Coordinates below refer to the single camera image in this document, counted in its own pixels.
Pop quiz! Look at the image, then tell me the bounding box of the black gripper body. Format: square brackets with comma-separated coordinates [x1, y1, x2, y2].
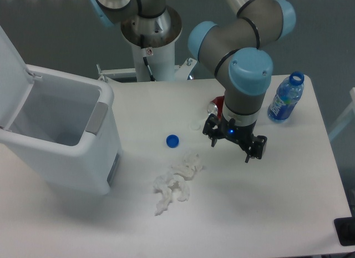
[217, 115, 256, 151]

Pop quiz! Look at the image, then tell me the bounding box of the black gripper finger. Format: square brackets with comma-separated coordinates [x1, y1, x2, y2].
[202, 114, 223, 147]
[245, 135, 267, 163]

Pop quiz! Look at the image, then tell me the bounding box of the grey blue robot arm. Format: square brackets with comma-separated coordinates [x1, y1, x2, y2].
[90, 0, 296, 159]

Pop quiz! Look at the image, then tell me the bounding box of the crumpled white paper ball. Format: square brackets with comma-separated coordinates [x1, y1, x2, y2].
[153, 151, 203, 216]

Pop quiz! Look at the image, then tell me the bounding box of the white bottle cap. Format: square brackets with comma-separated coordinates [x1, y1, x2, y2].
[190, 122, 200, 131]

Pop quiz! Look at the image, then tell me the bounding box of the red soda can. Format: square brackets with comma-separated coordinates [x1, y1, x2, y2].
[207, 96, 224, 118]

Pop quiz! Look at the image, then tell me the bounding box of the blue bottle cap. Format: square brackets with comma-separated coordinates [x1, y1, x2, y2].
[166, 134, 180, 148]

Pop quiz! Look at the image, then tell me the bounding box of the blue plastic water bottle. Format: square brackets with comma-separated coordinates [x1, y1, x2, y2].
[267, 72, 305, 123]

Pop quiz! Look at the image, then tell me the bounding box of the black device at table edge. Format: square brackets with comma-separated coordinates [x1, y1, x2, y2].
[334, 217, 354, 246]

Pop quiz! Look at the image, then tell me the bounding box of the white trash bin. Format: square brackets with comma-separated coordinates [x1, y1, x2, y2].
[1, 65, 122, 195]

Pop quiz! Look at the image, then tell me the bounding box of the white trash bin lid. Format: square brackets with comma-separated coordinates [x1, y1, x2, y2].
[1, 29, 42, 129]

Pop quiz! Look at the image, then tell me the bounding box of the white metal frame bracket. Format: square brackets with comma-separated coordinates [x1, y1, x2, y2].
[96, 58, 197, 83]

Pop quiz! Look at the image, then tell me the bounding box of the black cable on pedestal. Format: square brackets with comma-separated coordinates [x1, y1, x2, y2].
[140, 34, 156, 82]

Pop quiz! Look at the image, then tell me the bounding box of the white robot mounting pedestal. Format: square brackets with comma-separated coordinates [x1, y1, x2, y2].
[120, 6, 182, 82]

